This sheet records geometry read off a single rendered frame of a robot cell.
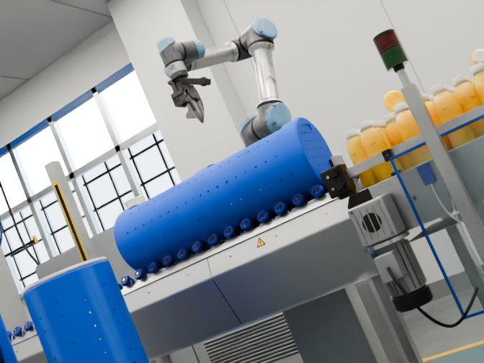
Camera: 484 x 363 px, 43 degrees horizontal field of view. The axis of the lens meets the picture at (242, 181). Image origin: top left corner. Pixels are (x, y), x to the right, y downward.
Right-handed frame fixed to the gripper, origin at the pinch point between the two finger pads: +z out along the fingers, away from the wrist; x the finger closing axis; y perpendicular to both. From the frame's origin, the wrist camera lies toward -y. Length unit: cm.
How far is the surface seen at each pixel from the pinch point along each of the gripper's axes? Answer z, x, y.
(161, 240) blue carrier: 36.9, 13.1, 29.9
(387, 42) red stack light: 18, 39, -81
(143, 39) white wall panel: -152, -234, 143
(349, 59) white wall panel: -56, -267, -2
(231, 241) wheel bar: 48.1, 11.1, 3.2
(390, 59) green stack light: 23, 39, -79
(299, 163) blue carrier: 33.7, 14.0, -34.0
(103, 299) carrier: 50, 60, 25
